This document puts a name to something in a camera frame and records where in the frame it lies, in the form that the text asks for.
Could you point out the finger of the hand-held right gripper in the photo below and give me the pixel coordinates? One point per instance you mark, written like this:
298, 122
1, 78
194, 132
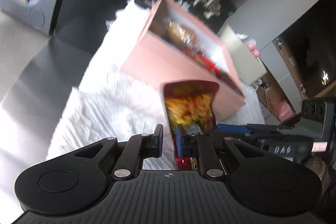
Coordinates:
231, 127

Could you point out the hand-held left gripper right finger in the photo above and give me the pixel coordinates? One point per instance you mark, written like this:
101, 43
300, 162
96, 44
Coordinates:
179, 141

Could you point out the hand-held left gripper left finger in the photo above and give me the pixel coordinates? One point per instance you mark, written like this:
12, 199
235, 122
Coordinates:
158, 141

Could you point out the dark red snack bag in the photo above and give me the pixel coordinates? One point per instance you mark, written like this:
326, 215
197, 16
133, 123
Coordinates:
189, 106

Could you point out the pink cardboard box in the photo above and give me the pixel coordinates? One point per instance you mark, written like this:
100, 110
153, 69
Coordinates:
162, 64

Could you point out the pink small box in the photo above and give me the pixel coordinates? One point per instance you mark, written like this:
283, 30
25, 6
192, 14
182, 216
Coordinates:
284, 108

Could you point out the white small appliance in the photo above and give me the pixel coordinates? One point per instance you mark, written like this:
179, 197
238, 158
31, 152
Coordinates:
262, 83

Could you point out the white fluffy rug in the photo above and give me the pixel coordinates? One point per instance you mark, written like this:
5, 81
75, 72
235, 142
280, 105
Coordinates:
110, 108

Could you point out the beige storage bin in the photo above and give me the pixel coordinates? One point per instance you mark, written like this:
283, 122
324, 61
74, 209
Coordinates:
244, 61

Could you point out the red snack packet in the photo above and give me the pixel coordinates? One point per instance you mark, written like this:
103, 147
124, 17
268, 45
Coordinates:
207, 62

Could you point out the white wooden television cabinet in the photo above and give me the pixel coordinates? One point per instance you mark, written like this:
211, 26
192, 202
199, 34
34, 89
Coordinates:
288, 64

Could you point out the black television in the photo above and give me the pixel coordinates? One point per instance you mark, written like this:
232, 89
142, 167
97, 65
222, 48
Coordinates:
309, 56

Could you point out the brown snack packet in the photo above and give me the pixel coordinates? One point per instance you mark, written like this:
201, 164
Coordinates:
181, 32

